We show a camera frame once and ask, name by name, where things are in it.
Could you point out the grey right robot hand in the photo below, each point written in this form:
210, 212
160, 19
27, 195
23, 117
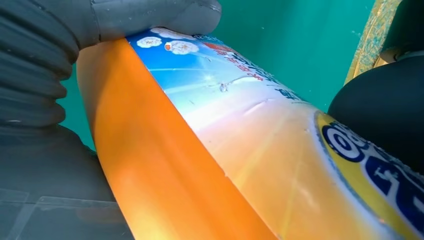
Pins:
49, 185

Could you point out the yellow tape patch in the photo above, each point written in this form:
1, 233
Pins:
371, 39

